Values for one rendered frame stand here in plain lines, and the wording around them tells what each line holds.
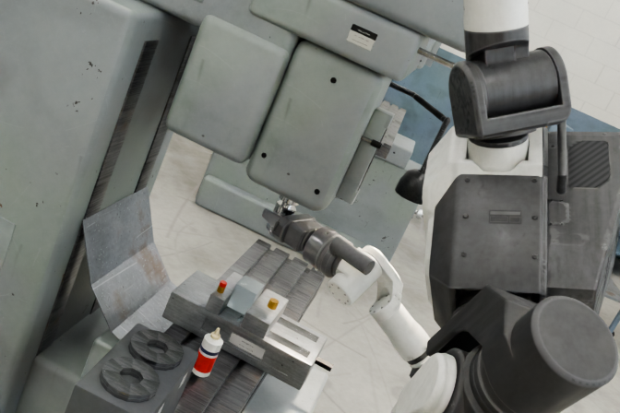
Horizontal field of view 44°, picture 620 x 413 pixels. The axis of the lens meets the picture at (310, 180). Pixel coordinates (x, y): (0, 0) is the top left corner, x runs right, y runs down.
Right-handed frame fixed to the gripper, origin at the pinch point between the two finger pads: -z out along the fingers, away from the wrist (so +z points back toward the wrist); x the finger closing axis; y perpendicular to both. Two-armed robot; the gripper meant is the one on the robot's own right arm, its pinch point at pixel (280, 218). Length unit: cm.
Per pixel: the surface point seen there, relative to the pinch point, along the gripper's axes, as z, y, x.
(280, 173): 2.4, -12.5, 10.0
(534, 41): -208, -43, -620
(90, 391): 22, 12, 63
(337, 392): -37, 123, -155
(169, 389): 26, 12, 51
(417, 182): 21.7, -20.3, -9.7
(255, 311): 6.5, 19.4, 5.1
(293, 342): 14.7, 23.5, -1.8
